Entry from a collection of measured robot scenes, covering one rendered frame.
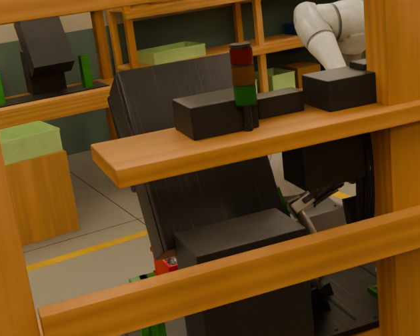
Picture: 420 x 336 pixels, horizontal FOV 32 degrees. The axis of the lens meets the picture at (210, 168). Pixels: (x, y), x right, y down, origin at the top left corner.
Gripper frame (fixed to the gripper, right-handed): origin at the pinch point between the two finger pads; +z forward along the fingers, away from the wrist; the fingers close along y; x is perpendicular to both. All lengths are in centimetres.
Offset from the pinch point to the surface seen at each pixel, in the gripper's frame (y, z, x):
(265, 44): -454, -235, -284
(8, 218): 61, 68, -17
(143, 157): 58, 39, -14
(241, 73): 61, 11, -16
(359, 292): -20.5, -2.6, 26.8
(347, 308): -14.2, 5.3, 29.0
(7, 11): 86, 47, -40
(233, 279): 39, 36, 15
